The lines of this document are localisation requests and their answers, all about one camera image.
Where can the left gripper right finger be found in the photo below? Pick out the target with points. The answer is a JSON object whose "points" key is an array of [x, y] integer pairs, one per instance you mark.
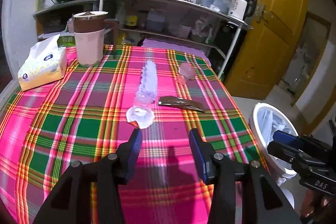
{"points": [[218, 170]]}

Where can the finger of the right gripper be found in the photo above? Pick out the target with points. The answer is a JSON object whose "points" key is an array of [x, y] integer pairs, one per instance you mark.
{"points": [[288, 139], [291, 152]]}

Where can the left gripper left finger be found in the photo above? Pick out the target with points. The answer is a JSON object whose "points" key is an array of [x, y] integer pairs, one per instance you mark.
{"points": [[114, 170]]}

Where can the white trash bin with liner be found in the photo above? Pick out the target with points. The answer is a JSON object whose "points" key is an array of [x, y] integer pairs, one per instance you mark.
{"points": [[264, 121]]}

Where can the white metal kitchen shelf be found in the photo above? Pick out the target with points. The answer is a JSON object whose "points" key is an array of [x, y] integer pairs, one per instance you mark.
{"points": [[186, 12]]}

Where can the person's right hand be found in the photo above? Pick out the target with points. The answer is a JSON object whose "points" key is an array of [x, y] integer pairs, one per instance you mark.
{"points": [[312, 201]]}

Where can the dark brown flat wrapper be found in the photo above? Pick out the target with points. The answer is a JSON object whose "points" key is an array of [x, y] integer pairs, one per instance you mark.
{"points": [[180, 103]]}

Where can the plaid pink green tablecloth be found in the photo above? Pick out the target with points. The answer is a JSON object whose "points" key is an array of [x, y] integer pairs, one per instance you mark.
{"points": [[83, 117]]}

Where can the pink clear plastic cup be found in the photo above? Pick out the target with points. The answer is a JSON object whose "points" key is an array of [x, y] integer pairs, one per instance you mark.
{"points": [[186, 73]]}

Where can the tissue pack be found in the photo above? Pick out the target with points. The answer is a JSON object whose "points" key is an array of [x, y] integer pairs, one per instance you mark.
{"points": [[46, 63]]}

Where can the pink lidded storage box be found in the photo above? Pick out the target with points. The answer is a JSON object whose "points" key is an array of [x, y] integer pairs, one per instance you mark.
{"points": [[151, 43]]}

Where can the pink brown lidded pitcher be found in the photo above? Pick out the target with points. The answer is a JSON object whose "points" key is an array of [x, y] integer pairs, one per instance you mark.
{"points": [[89, 30]]}

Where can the white electric kettle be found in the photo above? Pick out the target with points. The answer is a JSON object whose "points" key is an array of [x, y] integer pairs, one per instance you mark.
{"points": [[242, 9]]}

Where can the yellow wooden door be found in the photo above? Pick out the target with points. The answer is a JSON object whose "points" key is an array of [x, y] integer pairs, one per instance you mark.
{"points": [[267, 49]]}

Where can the blue jug on shelf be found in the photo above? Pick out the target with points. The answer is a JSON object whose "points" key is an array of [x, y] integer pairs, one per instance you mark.
{"points": [[155, 20]]}

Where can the clear plastic storage container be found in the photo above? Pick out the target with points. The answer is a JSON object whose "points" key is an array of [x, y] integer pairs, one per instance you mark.
{"points": [[216, 5]]}

